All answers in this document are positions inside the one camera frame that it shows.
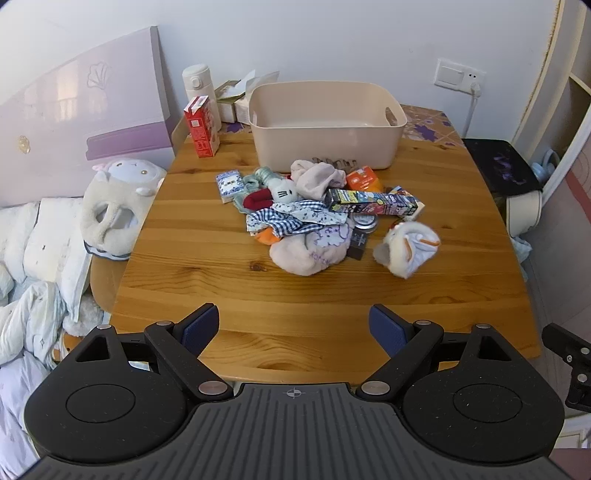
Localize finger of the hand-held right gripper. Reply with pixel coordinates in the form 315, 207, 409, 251
542, 322, 591, 411

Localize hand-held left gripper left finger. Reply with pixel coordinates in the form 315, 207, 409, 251
62, 302, 234, 402

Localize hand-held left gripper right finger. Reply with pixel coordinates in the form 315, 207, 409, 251
360, 304, 525, 400

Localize white and orange plush toy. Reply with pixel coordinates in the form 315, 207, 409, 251
373, 220, 441, 280

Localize small black tag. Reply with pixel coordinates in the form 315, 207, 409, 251
347, 231, 371, 260

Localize colourful long box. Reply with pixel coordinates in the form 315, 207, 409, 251
324, 187, 426, 219

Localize blue patterned white packet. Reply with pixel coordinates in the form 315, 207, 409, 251
215, 170, 245, 203

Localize blue gingham cloth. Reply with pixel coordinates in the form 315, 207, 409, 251
245, 199, 352, 241

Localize orange bottle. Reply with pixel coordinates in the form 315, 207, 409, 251
346, 166, 384, 193

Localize white cat plush toy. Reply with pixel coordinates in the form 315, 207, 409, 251
244, 178, 299, 214

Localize green scrunchie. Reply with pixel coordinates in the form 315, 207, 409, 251
233, 167, 279, 214

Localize pink fuzzy sock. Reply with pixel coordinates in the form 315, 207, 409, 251
290, 159, 347, 201

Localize taupe hair claw clip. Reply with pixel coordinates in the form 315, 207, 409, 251
311, 157, 359, 171

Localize beige plastic storage basket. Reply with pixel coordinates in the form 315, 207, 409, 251
248, 82, 406, 171

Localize wooden desktop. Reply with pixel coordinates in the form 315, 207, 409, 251
90, 124, 543, 384

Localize pink patterned floor mat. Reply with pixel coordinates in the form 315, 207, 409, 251
561, 171, 591, 296

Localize white plush sheep toy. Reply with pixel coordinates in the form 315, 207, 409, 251
81, 158, 167, 262

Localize white bucket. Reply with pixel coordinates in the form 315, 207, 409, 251
505, 190, 544, 237

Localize white quilt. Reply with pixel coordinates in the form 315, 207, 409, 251
0, 198, 108, 370

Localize small blue fan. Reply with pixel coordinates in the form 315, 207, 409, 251
531, 148, 562, 184

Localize red carton box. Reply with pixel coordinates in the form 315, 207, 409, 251
184, 95, 221, 158

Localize black stool with purple print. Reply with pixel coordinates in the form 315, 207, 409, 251
462, 137, 544, 195

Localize open cardboard boxes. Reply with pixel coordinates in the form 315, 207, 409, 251
215, 70, 280, 124

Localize purple and white board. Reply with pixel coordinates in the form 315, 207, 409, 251
0, 25, 174, 208

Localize white thermos bottle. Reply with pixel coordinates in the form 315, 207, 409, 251
182, 65, 221, 124

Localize white shelf unit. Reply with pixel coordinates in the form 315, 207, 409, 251
508, 0, 591, 188

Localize white plug and cable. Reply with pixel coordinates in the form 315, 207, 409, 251
463, 83, 484, 139

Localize white wall socket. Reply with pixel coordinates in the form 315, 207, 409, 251
433, 58, 488, 93

